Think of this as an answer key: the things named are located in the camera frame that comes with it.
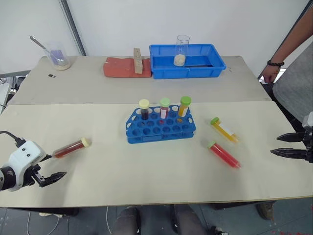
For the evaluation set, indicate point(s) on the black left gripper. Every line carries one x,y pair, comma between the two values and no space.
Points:
33,176

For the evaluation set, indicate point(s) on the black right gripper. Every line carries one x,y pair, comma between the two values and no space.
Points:
308,147

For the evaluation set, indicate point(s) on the bystander's forearm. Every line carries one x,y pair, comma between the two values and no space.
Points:
291,41

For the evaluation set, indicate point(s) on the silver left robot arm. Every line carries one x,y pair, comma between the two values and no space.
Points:
5,180

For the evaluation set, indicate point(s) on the brown-red tube cream cap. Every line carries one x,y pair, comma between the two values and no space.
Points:
71,147

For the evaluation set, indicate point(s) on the bright red tube green cap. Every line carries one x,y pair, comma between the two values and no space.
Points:
223,153

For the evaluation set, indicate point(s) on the yellow tube green cap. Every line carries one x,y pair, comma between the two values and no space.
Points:
223,129

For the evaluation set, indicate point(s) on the dark red tube yellow cap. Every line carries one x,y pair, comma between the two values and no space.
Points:
144,110

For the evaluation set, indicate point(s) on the orange tube green cap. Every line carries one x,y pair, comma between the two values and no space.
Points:
184,106

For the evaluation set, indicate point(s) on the blue test tube rack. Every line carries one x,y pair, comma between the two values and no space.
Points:
161,131

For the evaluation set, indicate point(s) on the labelled red tube light-green cap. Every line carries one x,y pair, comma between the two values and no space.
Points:
164,109

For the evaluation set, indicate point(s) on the bystander's bare hand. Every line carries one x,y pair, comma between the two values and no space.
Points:
270,76

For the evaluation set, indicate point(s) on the bystander's grey garment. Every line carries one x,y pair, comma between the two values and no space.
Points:
297,85

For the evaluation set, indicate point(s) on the brown shoe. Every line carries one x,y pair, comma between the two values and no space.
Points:
266,210

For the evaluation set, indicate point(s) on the small black clip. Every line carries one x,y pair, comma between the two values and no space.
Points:
51,76

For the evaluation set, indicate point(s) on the grey rounded shape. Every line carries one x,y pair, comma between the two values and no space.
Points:
127,221

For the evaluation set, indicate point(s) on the thin black slanted bar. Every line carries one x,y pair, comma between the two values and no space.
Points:
283,40

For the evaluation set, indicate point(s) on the clear beaker purple label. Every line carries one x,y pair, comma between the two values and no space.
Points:
60,60

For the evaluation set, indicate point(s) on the blue plastic bin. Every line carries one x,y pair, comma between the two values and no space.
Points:
210,69

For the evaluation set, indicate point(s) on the red-orange cloth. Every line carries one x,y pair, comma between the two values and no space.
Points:
118,68

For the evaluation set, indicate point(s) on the metal spoon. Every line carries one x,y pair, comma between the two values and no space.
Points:
40,44

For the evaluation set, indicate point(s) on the beige block with holes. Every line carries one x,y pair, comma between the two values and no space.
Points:
138,62

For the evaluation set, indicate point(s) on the clear beaker white granules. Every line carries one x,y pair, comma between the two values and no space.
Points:
179,58

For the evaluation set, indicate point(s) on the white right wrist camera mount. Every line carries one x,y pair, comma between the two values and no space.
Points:
308,123

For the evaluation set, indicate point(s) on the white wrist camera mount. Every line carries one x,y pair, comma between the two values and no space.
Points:
23,156
308,123

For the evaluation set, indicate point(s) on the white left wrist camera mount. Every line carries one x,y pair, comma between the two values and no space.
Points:
23,156

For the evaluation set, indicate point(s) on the grey wall post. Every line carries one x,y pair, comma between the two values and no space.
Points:
73,27

